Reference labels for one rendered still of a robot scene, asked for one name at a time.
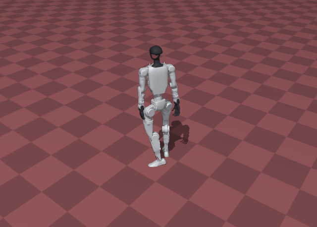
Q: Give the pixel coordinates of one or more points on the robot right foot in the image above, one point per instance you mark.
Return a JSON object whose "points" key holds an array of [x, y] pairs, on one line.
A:
{"points": [[166, 153]]}

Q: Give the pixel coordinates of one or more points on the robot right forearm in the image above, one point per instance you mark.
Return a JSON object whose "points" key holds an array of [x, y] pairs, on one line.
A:
{"points": [[175, 94]]}

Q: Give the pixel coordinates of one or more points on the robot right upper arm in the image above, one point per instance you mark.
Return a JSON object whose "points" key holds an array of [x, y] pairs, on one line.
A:
{"points": [[172, 75]]}

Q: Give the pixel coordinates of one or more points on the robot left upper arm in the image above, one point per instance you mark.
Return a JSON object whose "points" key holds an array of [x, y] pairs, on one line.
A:
{"points": [[142, 79]]}

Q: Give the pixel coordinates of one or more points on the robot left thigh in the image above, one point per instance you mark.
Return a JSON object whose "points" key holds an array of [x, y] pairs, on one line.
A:
{"points": [[149, 112]]}

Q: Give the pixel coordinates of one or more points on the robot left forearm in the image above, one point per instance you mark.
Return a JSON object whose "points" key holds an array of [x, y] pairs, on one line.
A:
{"points": [[140, 98]]}

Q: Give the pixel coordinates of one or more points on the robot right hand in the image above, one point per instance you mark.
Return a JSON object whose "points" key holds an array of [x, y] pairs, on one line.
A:
{"points": [[177, 108]]}

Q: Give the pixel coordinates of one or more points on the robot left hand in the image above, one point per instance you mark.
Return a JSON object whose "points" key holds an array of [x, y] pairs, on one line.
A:
{"points": [[141, 112]]}

